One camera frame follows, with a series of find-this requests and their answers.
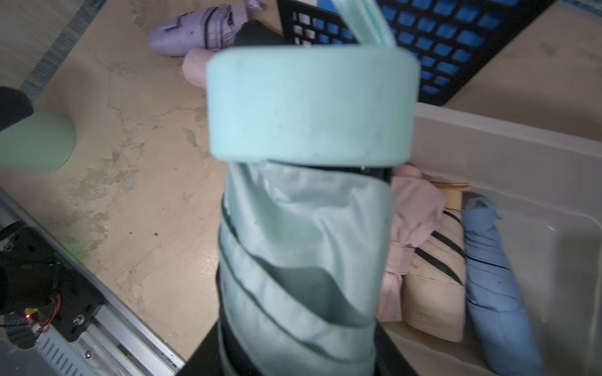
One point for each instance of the beige umbrella black stripes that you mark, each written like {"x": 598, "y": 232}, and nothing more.
{"x": 433, "y": 296}

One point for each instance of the black mesh file holder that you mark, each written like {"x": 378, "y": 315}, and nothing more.
{"x": 453, "y": 40}

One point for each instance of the light blue umbrella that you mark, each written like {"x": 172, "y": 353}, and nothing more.
{"x": 494, "y": 301}

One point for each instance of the lilac umbrella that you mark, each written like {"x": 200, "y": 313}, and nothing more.
{"x": 212, "y": 29}

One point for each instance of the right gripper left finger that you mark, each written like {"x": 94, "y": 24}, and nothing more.
{"x": 215, "y": 355}

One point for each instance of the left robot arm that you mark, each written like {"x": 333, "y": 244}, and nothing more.
{"x": 15, "y": 106}

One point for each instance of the mint green umbrella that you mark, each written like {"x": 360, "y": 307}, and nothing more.
{"x": 309, "y": 136}

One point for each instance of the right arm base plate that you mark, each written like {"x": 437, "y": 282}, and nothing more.
{"x": 41, "y": 291}

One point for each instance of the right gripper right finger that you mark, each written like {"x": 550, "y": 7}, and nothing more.
{"x": 389, "y": 360}

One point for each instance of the pale pink umbrella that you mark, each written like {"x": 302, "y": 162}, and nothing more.
{"x": 194, "y": 66}

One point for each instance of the green pen cup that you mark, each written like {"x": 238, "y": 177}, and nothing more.
{"x": 42, "y": 142}

